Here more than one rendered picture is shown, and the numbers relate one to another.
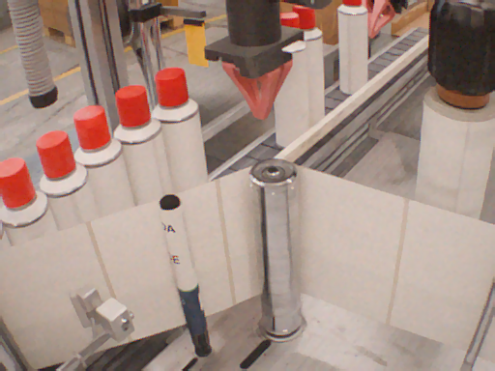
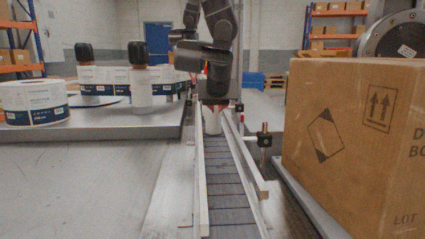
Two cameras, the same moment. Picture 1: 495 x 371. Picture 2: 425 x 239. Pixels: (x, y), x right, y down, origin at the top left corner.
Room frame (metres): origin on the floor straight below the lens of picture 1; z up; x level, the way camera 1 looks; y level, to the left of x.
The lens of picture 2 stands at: (1.37, -0.71, 1.13)
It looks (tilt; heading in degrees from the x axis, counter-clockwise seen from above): 16 degrees down; 135
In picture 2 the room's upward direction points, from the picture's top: straight up
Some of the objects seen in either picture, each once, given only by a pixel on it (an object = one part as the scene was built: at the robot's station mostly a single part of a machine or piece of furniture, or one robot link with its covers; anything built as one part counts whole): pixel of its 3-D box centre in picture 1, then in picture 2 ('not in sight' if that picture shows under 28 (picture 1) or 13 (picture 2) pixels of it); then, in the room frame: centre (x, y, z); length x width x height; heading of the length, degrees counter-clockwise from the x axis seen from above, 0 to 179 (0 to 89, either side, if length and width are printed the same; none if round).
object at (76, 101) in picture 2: not in sight; (91, 100); (0.05, -0.31, 0.89); 0.31 x 0.31 x 0.01
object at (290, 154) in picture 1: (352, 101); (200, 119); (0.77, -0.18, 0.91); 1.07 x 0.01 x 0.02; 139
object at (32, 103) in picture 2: not in sight; (36, 101); (0.28, -0.57, 0.95); 0.20 x 0.20 x 0.14
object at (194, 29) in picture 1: (195, 42); not in sight; (0.59, 0.04, 1.09); 0.03 x 0.01 x 0.06; 49
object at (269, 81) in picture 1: (265, 77); not in sight; (0.56, -0.03, 1.05); 0.07 x 0.07 x 0.09; 49
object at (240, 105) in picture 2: not in sight; (232, 119); (0.87, -0.12, 0.91); 0.07 x 0.03 x 0.16; 49
